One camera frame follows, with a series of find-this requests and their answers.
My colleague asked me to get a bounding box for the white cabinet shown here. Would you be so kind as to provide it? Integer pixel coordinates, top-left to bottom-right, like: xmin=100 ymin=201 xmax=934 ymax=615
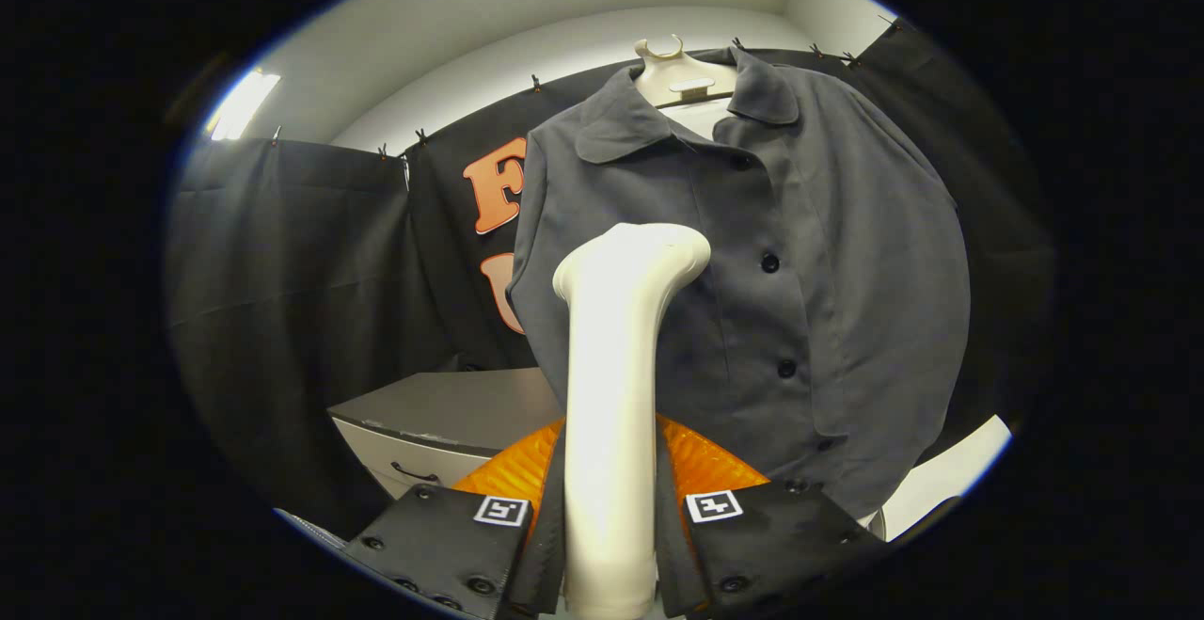
xmin=861 ymin=413 xmax=1013 ymax=542

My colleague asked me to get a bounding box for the grey drawer cabinet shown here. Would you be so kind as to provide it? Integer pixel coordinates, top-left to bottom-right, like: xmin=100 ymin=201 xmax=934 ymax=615
xmin=327 ymin=368 xmax=565 ymax=501

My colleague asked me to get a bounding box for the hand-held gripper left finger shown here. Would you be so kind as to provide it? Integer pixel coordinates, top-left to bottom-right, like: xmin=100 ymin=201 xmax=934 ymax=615
xmin=343 ymin=416 xmax=568 ymax=619

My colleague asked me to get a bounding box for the white mannequin torso stand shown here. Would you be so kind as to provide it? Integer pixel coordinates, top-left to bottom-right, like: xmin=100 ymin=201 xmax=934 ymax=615
xmin=632 ymin=34 xmax=739 ymax=141

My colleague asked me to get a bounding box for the black backdrop cloth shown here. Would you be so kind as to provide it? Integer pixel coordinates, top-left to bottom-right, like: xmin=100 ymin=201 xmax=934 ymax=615
xmin=167 ymin=18 xmax=1054 ymax=536

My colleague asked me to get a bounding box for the rectangular ceiling light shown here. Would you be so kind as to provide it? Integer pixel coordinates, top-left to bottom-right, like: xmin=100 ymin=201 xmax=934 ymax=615
xmin=207 ymin=69 xmax=282 ymax=142

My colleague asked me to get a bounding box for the white garment steamer head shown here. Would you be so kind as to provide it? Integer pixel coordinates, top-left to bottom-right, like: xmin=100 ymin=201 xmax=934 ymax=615
xmin=552 ymin=222 xmax=712 ymax=620

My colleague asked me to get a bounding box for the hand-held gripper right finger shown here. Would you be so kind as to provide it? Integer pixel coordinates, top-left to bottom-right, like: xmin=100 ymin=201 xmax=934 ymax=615
xmin=656 ymin=413 xmax=887 ymax=619

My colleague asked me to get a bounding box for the grey sleeveless button shirt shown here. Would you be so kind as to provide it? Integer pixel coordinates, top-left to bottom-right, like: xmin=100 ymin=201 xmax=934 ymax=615
xmin=506 ymin=44 xmax=972 ymax=519

